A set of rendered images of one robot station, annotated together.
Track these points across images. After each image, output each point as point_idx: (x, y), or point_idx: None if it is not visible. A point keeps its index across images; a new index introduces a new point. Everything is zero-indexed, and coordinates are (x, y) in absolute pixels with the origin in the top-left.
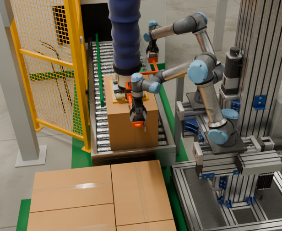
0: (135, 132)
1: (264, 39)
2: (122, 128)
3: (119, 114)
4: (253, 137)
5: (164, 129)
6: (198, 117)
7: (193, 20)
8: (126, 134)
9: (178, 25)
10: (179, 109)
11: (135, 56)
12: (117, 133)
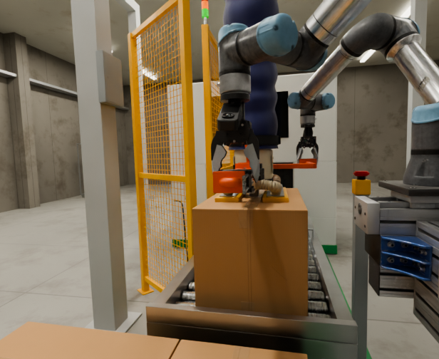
0: (251, 268)
1: None
2: (221, 249)
3: (217, 211)
4: None
5: (326, 291)
6: (426, 223)
7: (388, 14)
8: (231, 268)
9: (353, 29)
10: (363, 204)
11: (265, 111)
12: (212, 263)
